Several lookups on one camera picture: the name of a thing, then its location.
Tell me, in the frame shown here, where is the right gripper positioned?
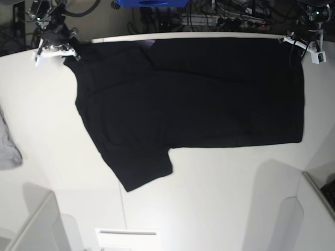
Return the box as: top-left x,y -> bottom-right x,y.
32,26 -> 80,61

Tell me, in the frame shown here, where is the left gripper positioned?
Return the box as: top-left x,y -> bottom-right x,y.
278,27 -> 325,65

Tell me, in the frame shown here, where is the black T-shirt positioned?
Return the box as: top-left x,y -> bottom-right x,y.
64,38 -> 305,191

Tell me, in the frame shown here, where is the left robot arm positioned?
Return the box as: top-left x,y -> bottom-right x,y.
278,1 -> 334,65

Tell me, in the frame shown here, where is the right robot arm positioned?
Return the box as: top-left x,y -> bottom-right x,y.
28,1 -> 100,65

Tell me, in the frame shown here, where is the white power strip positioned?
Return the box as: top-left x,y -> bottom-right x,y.
177,14 -> 267,27

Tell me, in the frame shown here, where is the blue box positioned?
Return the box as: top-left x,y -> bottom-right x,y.
114,0 -> 188,8

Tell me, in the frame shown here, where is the grey cloth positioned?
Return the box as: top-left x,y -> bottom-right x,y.
1,109 -> 23,171

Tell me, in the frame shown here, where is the white side panel right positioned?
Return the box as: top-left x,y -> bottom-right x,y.
279,172 -> 334,250

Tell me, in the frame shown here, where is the white side panel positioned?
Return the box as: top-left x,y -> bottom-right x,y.
5,191 -> 71,251
279,172 -> 334,250

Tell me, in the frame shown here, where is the white side panel left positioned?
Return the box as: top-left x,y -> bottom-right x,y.
5,191 -> 71,251

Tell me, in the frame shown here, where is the white slotted tray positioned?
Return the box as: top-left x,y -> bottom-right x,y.
95,229 -> 162,251

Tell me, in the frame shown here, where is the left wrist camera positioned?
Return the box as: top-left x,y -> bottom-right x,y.
311,51 -> 327,65

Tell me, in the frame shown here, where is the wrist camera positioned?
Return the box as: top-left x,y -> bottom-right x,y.
32,55 -> 48,67
311,51 -> 327,65

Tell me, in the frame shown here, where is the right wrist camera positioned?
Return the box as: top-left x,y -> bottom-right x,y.
32,55 -> 48,67

